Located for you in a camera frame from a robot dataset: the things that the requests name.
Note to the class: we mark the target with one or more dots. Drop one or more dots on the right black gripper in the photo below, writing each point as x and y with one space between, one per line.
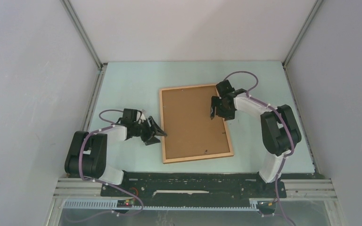
216 101

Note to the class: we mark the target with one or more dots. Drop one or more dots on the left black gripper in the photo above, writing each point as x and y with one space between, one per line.
156 129

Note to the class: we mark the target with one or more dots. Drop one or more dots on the brown backing board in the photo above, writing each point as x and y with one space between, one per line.
193 121

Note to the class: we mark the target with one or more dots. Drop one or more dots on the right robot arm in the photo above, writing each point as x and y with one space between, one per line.
280 132

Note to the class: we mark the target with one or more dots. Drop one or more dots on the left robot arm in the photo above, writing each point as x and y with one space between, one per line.
87 155

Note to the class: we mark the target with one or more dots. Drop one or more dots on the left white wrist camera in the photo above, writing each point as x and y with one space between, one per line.
143 115

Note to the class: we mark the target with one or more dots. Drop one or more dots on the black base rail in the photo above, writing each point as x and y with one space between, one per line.
235 190

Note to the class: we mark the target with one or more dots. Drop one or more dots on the left aluminium corner post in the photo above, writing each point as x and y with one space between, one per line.
74 18

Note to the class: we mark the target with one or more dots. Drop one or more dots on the aluminium corner post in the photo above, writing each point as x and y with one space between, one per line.
305 27
74 18

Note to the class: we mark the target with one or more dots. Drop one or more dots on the grey slotted cable duct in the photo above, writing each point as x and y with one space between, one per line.
90 204

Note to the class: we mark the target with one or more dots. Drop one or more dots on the right aluminium corner post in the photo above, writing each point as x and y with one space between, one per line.
305 27

